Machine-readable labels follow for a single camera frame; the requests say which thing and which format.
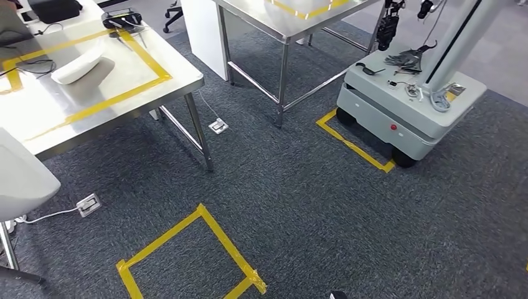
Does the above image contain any stainless steel workbench table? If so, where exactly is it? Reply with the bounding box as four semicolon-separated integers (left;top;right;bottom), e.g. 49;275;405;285
214;0;387;130
0;0;215;271

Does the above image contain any grey mechanical hand part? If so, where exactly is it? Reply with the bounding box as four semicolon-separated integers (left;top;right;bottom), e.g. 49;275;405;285
384;39;439;77

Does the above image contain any silver floor socket box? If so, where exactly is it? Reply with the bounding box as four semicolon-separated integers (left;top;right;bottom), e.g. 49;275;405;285
75;192;102;219
207;117;230;136

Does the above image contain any yellow floor tape square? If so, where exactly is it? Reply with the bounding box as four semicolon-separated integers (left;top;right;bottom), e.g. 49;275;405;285
316;108;397;174
116;202;268;299

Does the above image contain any black curved tool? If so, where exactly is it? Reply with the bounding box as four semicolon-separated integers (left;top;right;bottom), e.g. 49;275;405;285
355;62;387;77

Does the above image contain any white cabinet panel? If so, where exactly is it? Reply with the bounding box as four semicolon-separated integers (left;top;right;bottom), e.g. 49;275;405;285
179;0;230;82

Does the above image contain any yellow table tape outline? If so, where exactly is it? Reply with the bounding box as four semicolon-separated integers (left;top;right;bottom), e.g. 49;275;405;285
265;0;352;21

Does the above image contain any black office chair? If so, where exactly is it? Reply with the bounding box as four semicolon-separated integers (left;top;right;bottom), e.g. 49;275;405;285
162;0;185;34

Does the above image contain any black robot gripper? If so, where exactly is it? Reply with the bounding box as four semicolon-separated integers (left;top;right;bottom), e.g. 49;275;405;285
375;0;408;53

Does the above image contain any black headset device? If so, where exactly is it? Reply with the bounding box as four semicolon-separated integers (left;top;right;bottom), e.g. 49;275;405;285
100;8;144;31

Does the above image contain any black bag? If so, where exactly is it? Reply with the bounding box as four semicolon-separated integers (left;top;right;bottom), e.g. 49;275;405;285
27;0;83;25

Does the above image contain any black base leg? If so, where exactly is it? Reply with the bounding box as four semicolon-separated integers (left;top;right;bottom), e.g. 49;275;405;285
0;265;47;288

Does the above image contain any white power cable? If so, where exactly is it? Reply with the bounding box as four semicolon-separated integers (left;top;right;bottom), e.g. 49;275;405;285
14;207;80;225
197;90;220;124

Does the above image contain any silver metal bracket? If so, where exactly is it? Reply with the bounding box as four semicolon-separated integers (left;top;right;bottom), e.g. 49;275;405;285
430;87;453;113

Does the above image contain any thin black cable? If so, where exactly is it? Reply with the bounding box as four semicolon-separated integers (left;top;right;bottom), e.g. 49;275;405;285
0;58;57;80

